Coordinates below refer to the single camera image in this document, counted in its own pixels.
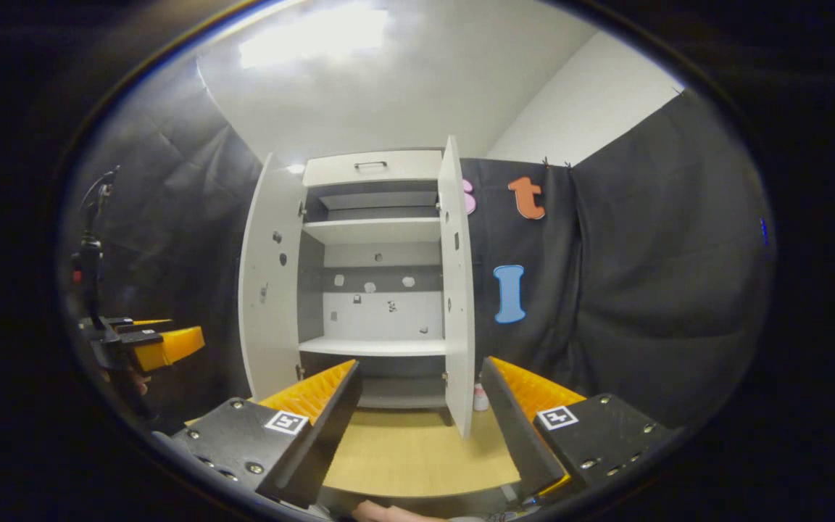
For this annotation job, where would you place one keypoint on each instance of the shoe cabinet door camera sticker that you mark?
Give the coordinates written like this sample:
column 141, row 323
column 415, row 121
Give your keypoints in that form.
column 269, row 326

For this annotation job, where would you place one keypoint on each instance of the small white pink bottle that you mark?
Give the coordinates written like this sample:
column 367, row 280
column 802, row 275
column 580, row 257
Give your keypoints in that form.
column 481, row 400

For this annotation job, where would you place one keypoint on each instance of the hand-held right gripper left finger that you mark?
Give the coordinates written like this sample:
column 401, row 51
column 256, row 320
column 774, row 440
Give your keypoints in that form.
column 330, row 428

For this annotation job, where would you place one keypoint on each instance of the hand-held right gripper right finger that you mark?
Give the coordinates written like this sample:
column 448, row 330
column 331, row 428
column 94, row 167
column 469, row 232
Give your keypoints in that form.
column 515, row 435

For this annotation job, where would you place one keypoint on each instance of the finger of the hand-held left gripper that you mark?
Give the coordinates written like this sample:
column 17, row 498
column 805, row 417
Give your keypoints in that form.
column 171, row 346
column 135, row 326

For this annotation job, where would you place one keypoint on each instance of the white double-door shoe cabinet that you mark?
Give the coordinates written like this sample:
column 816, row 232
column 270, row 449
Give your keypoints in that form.
column 374, row 228

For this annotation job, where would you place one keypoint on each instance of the black backdrop cloth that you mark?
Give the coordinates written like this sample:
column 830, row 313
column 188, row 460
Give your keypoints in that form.
column 642, row 290

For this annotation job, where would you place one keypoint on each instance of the shoe cabinet door headphone sticker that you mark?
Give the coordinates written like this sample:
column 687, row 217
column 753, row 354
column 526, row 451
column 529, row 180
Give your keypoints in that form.
column 457, row 290

